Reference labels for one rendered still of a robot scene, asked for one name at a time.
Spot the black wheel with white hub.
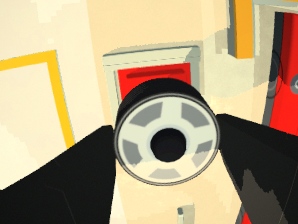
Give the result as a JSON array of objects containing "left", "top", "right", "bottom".
[{"left": 113, "top": 77, "right": 222, "bottom": 186}]

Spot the yellow rectangular outline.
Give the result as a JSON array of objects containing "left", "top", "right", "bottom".
[{"left": 0, "top": 49, "right": 74, "bottom": 148}]

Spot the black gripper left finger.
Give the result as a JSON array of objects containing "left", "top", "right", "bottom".
[{"left": 0, "top": 125, "right": 117, "bottom": 224}]

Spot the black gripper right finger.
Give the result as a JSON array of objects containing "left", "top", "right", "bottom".
[{"left": 216, "top": 113, "right": 298, "bottom": 224}]

